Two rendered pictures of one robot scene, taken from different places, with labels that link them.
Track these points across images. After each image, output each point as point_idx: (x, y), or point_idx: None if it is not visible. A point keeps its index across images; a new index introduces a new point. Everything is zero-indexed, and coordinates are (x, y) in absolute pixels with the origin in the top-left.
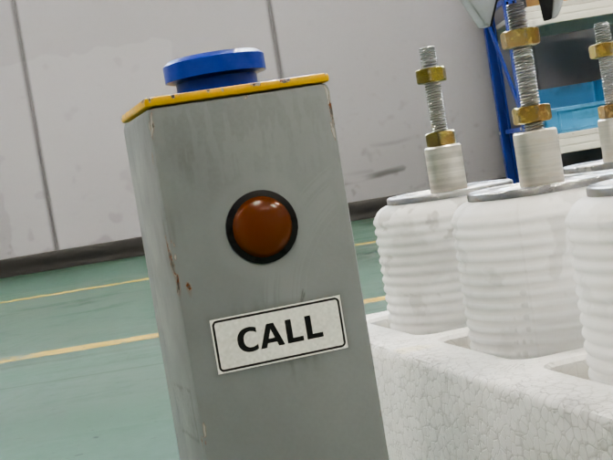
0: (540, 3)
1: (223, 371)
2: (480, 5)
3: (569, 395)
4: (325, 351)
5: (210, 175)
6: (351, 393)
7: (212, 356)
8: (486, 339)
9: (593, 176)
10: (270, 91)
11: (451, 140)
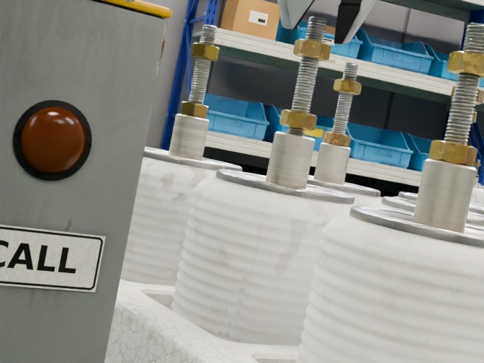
0: (336, 27)
1: None
2: (292, 7)
3: None
4: (70, 289)
5: (18, 67)
6: (81, 340)
7: None
8: (194, 307)
9: (337, 194)
10: (110, 5)
11: (203, 114)
